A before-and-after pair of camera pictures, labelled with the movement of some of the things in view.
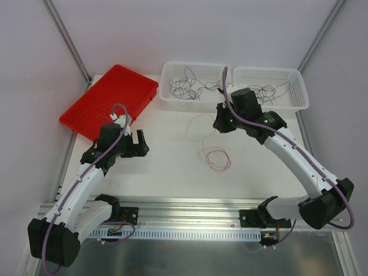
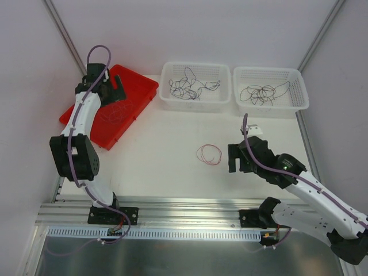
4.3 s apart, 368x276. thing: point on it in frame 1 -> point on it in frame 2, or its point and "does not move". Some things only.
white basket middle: [190, 87] does not move
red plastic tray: [118, 85] does not move
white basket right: [280, 90] does not move
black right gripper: [219, 123] -> [240, 156]
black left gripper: [137, 149] -> [112, 92]
